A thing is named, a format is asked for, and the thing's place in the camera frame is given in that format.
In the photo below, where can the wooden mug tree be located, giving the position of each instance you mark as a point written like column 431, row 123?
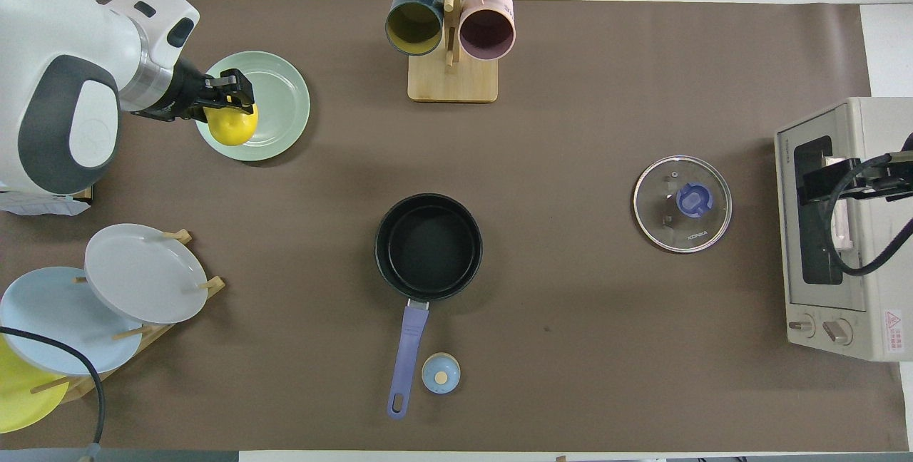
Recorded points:
column 453, row 80

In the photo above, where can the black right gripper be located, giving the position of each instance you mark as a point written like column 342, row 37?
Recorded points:
column 891, row 177

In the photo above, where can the light blue plate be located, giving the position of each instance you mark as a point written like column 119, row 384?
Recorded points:
column 57, row 312

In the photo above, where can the yellow plate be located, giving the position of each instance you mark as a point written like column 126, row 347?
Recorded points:
column 18, row 398

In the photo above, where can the glass lid blue knob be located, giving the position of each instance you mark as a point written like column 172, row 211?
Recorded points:
column 683, row 202

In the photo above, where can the grey plate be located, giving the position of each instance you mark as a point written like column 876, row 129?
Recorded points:
column 146, row 273

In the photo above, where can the brown table mat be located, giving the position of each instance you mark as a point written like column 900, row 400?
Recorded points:
column 570, row 91

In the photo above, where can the dark blue saucepan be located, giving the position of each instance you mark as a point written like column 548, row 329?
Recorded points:
column 428, row 248

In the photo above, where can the green plate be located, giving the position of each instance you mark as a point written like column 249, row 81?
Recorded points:
column 282, row 91

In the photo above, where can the blue call bell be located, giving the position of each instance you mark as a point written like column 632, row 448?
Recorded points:
column 441, row 374

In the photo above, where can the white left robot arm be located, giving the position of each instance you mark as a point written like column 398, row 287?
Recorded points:
column 57, row 34

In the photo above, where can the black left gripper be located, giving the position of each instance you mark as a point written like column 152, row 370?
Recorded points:
column 182, row 95

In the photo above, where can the wooden plate rack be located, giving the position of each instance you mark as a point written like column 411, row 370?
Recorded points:
column 132, row 333

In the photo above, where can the dark teal mug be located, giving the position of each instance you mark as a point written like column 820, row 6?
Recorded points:
column 414, row 23

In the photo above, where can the white crumpled cloth piece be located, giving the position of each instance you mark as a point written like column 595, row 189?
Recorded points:
column 43, row 204

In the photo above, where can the beige toaster oven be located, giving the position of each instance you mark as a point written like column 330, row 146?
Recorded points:
column 877, row 305

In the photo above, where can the pink ribbed mug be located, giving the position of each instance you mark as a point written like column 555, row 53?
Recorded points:
column 487, row 31

